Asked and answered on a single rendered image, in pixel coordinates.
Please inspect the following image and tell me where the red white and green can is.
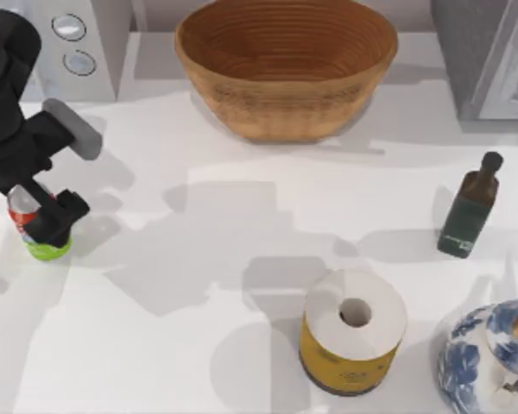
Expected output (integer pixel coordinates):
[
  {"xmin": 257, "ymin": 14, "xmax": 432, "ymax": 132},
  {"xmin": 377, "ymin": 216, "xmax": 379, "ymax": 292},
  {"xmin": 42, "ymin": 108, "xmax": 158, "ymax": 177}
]
[{"xmin": 6, "ymin": 184, "xmax": 73, "ymax": 262}]

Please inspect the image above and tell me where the small microwave knob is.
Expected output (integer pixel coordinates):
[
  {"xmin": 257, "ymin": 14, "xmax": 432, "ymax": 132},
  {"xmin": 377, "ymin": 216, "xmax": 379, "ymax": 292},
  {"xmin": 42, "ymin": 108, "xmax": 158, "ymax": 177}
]
[{"xmin": 62, "ymin": 47, "xmax": 98, "ymax": 77}]

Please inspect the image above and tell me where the pale microwave oven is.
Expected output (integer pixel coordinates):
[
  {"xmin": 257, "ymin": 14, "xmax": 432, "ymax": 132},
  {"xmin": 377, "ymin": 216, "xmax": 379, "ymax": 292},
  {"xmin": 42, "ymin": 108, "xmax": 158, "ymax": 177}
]
[{"xmin": 19, "ymin": 0, "xmax": 133, "ymax": 103}]

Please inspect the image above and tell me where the large microwave knob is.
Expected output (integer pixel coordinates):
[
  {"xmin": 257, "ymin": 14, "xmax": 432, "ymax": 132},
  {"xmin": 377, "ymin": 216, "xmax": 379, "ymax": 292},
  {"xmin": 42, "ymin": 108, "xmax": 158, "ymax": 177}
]
[{"xmin": 51, "ymin": 13, "xmax": 88, "ymax": 42}]

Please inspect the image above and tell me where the brown woven basket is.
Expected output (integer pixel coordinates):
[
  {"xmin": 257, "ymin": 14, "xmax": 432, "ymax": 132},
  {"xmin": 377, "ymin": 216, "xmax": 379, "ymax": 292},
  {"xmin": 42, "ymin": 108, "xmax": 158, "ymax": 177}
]
[{"xmin": 174, "ymin": 0, "xmax": 400, "ymax": 144}]

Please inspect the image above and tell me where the paper roll with yellow wrapper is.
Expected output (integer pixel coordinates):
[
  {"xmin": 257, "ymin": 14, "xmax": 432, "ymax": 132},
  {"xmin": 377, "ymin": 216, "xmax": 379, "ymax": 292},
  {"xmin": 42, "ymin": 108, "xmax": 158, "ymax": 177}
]
[{"xmin": 298, "ymin": 268, "xmax": 408, "ymax": 398}]

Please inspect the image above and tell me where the dark green bottle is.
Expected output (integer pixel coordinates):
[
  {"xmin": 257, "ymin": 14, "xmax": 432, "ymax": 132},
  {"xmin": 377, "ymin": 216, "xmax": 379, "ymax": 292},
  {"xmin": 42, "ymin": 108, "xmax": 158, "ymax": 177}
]
[{"xmin": 436, "ymin": 151, "xmax": 504, "ymax": 260}]

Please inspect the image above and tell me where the grey cabinet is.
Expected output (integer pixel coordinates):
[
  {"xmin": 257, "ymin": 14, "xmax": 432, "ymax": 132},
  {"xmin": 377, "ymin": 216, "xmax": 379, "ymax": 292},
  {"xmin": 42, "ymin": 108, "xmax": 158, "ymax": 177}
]
[{"xmin": 430, "ymin": 0, "xmax": 518, "ymax": 122}]

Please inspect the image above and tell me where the blue and white teapot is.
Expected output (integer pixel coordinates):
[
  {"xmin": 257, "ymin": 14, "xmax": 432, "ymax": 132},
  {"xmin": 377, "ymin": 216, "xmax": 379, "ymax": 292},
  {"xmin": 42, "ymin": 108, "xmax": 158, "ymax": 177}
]
[{"xmin": 437, "ymin": 289, "xmax": 518, "ymax": 414}]

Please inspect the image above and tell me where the grey cabinet door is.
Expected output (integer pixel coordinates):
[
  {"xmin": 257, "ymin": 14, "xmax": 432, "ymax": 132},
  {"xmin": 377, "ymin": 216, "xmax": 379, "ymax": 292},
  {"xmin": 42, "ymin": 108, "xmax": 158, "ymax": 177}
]
[{"xmin": 469, "ymin": 0, "xmax": 518, "ymax": 121}]

